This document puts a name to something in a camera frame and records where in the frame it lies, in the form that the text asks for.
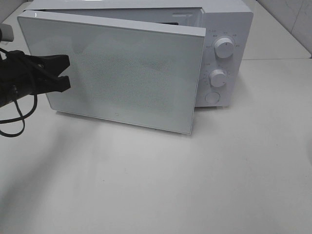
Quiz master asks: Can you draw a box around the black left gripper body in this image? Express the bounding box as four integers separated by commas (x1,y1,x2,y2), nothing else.
0,50,36,107

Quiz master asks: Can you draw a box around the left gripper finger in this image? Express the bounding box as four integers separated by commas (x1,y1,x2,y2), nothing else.
26,55,70,77
33,76,71,95

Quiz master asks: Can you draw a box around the round door release button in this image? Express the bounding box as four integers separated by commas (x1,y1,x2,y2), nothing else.
205,92,220,106

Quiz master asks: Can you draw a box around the white timer knob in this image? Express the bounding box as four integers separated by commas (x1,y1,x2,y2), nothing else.
209,69,228,88

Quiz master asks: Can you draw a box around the white microwave door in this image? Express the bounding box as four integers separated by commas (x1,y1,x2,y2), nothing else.
18,10,206,134

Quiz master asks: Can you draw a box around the upper white power knob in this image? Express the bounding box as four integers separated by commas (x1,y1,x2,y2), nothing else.
214,37,234,59

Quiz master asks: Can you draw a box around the white microwave oven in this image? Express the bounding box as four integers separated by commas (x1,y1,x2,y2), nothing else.
18,0,253,107

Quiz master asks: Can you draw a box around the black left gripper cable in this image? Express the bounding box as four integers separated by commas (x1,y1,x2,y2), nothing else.
0,47,39,137

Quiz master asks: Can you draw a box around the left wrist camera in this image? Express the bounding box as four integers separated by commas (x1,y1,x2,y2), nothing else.
0,23,14,42

